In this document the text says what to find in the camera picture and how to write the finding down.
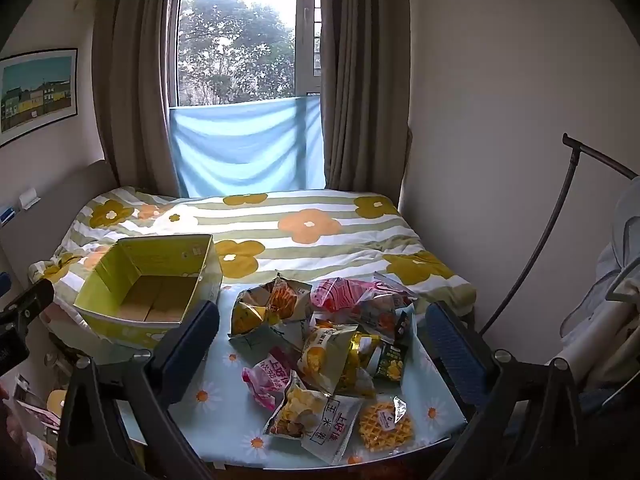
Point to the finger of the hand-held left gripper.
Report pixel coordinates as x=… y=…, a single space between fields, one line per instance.
x=3 y=284
x=30 y=302

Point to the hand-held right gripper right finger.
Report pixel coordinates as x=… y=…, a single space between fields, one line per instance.
x=455 y=355

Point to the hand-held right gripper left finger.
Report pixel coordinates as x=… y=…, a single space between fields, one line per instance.
x=185 y=347

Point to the green cardboard box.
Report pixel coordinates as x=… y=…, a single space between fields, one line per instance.
x=150 y=305

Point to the brown gold chip bag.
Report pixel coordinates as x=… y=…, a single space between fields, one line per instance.
x=287 y=297

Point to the pink snack packet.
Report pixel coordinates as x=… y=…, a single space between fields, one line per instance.
x=340 y=292

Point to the dark small candy bar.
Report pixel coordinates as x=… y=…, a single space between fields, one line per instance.
x=403 y=325

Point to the dark green yellow packet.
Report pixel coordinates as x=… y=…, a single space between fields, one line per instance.
x=390 y=362

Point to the small blue box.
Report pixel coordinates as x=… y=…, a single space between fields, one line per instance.
x=6 y=216

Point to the yellow white snack bag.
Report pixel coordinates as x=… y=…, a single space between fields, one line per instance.
x=247 y=317

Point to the daisy print blue tablecloth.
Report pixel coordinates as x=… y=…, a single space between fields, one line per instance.
x=220 y=410

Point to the pink white small packet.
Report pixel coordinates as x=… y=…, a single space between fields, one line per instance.
x=267 y=377

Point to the small white holder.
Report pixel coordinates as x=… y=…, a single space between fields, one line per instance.
x=29 y=199

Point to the gold foil snack packet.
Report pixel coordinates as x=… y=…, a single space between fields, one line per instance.
x=360 y=360

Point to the clear waffle packet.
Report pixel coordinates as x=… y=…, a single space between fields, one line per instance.
x=382 y=425

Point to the beige bed headboard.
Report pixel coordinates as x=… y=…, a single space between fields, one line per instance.
x=60 y=195

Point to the white yellow corn puff bag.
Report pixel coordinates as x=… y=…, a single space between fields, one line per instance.
x=320 y=355

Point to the white popcorn packet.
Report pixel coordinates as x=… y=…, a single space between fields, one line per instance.
x=310 y=420

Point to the floral striped blanket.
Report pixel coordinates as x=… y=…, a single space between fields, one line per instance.
x=300 y=240

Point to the black metal rack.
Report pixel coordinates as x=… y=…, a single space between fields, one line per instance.
x=547 y=225

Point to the pale hanging clothes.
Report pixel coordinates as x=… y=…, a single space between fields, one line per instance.
x=615 y=280

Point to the light blue window cloth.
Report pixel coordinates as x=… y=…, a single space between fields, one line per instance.
x=240 y=145

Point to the brown curtain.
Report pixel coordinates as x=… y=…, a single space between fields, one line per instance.
x=135 y=85
x=365 y=85

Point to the window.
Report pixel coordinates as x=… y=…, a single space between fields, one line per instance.
x=235 y=35

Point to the framed wall poster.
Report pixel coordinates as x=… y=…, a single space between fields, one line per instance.
x=37 y=92

